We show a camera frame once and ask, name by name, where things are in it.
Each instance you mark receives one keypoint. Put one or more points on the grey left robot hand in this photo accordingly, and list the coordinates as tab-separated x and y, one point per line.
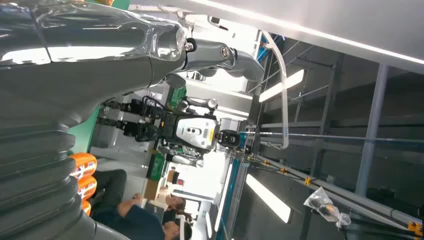
82	76

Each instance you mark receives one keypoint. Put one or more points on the green table mat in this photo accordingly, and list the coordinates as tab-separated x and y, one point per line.
84	136

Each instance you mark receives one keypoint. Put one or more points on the green plastic crate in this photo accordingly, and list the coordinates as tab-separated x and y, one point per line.
178	96
156	166

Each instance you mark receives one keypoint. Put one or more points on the person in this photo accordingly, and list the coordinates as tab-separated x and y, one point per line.
111	185
139	222

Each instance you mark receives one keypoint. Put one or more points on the black and silver humanoid robot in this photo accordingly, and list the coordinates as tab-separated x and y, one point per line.
195	132

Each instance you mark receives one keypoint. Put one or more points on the brown cardboard box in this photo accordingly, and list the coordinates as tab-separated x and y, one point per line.
151	189

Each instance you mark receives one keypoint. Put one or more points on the ceiling light panel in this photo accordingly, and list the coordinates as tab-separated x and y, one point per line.
281	86
268	198

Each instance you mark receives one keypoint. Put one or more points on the clear plastic bag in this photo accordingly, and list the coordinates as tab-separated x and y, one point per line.
323	205

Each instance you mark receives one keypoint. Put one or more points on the white rail with yellow clips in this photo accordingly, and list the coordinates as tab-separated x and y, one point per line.
348	195

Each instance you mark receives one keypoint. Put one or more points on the grey steel post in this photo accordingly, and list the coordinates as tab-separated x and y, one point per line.
372	129

